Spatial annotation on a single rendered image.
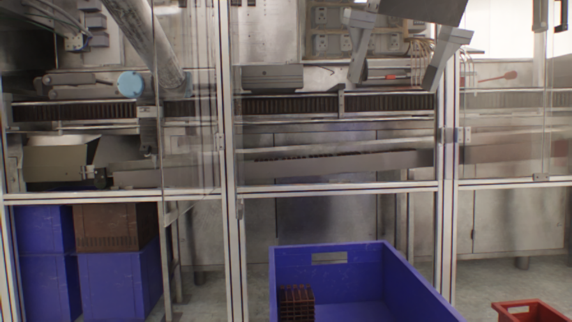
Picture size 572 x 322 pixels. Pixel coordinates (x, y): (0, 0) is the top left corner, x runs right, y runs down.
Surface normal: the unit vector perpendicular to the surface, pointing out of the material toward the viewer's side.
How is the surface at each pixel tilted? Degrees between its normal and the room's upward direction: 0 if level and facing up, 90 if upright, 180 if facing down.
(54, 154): 79
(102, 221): 90
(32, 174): 90
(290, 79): 90
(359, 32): 113
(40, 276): 90
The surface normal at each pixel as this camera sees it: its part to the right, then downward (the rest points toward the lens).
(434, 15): 0.11, 0.46
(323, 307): -0.03, -1.00
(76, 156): 0.02, -0.12
